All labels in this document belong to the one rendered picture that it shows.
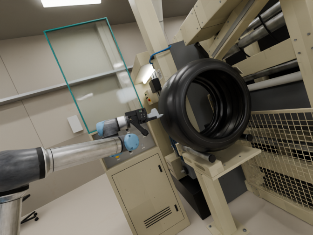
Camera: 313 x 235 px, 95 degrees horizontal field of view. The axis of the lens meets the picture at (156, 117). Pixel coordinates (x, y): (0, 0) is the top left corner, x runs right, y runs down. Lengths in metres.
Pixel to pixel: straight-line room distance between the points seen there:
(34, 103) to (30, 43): 1.59
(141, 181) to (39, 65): 4.27
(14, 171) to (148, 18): 1.19
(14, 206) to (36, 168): 0.18
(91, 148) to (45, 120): 4.18
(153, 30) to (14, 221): 1.25
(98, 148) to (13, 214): 0.31
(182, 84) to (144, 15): 0.72
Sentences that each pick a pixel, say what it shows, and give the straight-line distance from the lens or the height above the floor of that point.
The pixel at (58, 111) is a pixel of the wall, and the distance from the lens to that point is 4.69.
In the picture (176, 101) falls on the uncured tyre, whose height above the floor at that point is 1.26.
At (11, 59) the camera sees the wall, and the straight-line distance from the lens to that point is 5.27.
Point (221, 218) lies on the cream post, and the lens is 1.60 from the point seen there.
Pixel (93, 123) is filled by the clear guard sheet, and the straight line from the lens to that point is 1.43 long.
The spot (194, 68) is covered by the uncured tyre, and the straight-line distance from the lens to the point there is 0.84.
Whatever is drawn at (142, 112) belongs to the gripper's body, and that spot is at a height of 1.28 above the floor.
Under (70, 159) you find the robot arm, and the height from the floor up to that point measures 1.23.
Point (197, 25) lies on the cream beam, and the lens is 1.16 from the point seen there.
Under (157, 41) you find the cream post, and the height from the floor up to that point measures 1.74.
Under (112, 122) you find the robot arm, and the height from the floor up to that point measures 1.29.
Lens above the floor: 1.29
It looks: 5 degrees down
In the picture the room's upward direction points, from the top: 22 degrees counter-clockwise
